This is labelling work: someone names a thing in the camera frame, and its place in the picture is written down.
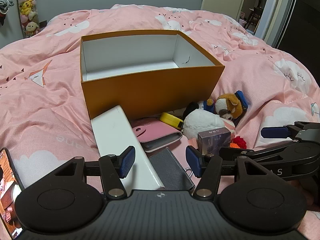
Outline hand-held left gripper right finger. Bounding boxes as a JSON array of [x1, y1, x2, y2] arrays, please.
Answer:
[[185, 145, 265, 200]]

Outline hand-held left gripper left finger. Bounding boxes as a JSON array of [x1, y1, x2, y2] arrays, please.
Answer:
[[54, 145, 137, 200]]

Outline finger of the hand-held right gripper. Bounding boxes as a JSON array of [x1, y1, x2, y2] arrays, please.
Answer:
[[219, 141, 298, 166], [261, 121, 320, 142]]

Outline orange and red crochet toy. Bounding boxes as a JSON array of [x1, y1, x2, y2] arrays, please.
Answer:
[[229, 136, 247, 149]]

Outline small purple box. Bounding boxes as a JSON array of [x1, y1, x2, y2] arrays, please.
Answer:
[[197, 127, 232, 156]]

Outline dark grey wallet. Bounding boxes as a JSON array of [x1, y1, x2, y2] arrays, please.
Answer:
[[147, 147, 195, 191]]

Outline long white box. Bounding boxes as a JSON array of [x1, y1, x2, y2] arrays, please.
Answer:
[[90, 105, 165, 191]]

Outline pink wallet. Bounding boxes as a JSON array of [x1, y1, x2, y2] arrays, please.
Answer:
[[131, 119, 184, 153]]

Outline white panda plush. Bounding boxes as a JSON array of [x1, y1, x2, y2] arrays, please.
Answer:
[[182, 101, 236, 139]]

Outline brown dog plush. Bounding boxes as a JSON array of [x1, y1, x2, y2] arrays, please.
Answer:
[[204, 90, 249, 125]]

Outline yellow tape measure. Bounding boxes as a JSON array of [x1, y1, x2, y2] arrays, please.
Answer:
[[160, 112, 185, 131]]

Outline orange cardboard box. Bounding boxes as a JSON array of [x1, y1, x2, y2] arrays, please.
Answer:
[[80, 29, 225, 120]]

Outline pink printed duvet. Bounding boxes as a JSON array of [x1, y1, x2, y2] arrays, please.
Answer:
[[0, 4, 320, 240]]

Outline dark wardrobe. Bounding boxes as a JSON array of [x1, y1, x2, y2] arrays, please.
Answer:
[[276, 0, 320, 85]]

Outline dark wooden chair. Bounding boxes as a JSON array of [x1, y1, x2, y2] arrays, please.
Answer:
[[246, 7, 262, 31]]

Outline smartphone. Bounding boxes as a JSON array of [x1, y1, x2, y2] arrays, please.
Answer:
[[0, 147, 26, 239]]

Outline column of plush toys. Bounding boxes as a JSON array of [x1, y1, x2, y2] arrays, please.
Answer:
[[16, 0, 41, 38]]

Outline grey striped cloth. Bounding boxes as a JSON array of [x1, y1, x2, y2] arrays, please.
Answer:
[[0, 0, 15, 27]]

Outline white sliding door frame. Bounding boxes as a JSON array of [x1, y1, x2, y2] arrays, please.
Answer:
[[254, 0, 300, 48]]

